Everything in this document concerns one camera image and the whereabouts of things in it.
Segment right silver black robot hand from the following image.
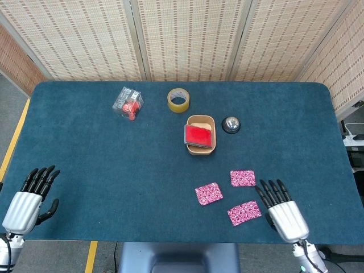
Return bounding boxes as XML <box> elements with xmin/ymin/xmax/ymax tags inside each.
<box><xmin>255</xmin><ymin>179</ymin><xmax>310</xmax><ymax>243</ymax></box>

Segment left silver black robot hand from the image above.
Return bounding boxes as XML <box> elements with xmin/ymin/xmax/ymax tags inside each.
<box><xmin>2</xmin><ymin>165</ymin><xmax>61</xmax><ymax>235</ymax></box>

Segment pink patterned rectangular block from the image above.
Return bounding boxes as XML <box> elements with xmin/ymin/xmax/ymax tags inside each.
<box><xmin>195</xmin><ymin>182</ymin><xmax>224</xmax><ymax>206</ymax></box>
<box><xmin>227</xmin><ymin>200</ymin><xmax>262</xmax><ymax>227</ymax></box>

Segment pink patterned pouch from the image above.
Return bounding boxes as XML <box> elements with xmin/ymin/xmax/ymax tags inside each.
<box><xmin>230</xmin><ymin>169</ymin><xmax>256</xmax><ymax>188</ymax></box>

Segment yellow floor tape strip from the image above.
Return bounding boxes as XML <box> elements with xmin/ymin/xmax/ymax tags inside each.
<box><xmin>84</xmin><ymin>241</ymin><xmax>98</xmax><ymax>273</ymax></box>
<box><xmin>0</xmin><ymin>98</ymin><xmax>31</xmax><ymax>181</ymax></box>

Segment blue felt table cloth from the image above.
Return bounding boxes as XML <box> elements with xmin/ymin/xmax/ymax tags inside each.
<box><xmin>0</xmin><ymin>81</ymin><xmax>364</xmax><ymax>246</ymax></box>

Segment white power strip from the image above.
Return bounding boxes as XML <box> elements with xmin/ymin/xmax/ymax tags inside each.
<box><xmin>342</xmin><ymin>133</ymin><xmax>364</xmax><ymax>147</ymax></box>

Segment brown paper box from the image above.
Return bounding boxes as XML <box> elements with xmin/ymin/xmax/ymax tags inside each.
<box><xmin>185</xmin><ymin>114</ymin><xmax>217</xmax><ymax>156</ymax></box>

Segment silver call bell black base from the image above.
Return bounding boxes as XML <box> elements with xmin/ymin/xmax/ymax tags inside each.
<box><xmin>221</xmin><ymin>115</ymin><xmax>242</xmax><ymax>134</ymax></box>

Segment red ink pad case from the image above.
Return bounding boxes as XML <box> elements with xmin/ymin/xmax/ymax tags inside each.
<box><xmin>184</xmin><ymin>124</ymin><xmax>213</xmax><ymax>149</ymax></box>

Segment woven bamboo screen panel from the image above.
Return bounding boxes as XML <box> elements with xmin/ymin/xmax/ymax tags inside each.
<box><xmin>229</xmin><ymin>0</ymin><xmax>355</xmax><ymax>82</ymax></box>
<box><xmin>0</xmin><ymin>24</ymin><xmax>46</xmax><ymax>97</ymax></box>
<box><xmin>0</xmin><ymin>0</ymin><xmax>147</xmax><ymax>82</ymax></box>
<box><xmin>297</xmin><ymin>0</ymin><xmax>364</xmax><ymax>114</ymax></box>
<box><xmin>136</xmin><ymin>0</ymin><xmax>253</xmax><ymax>82</ymax></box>

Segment clear plastic box red pieces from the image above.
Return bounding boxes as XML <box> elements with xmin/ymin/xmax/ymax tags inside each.
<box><xmin>112</xmin><ymin>86</ymin><xmax>144</xmax><ymax>122</ymax></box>

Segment yellowish packing tape roll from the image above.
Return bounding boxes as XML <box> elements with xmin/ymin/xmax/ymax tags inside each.
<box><xmin>167</xmin><ymin>88</ymin><xmax>191</xmax><ymax>114</ymax></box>

